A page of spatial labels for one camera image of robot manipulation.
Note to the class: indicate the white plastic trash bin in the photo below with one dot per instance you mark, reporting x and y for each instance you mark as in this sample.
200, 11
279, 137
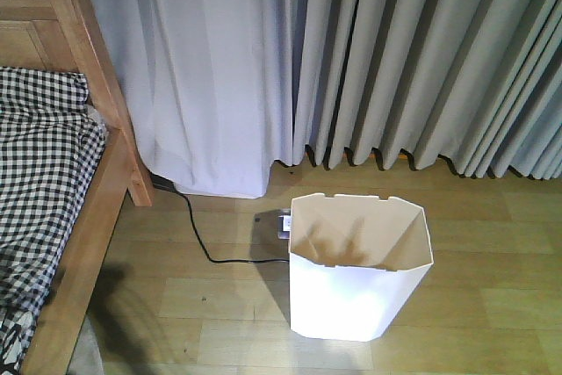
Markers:
354, 261

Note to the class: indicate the light grey curtain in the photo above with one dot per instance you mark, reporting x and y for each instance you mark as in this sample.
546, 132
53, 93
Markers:
219, 90

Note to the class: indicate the wooden bed frame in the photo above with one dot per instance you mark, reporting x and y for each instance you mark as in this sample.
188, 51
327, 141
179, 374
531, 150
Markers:
64, 36

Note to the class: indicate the round grey rug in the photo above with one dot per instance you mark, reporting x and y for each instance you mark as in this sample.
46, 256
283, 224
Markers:
86, 358

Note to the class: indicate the floor power outlet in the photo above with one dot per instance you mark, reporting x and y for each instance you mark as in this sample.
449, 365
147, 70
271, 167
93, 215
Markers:
284, 223

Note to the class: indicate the black white checkered bedding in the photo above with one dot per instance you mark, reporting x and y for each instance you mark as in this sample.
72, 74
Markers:
50, 149

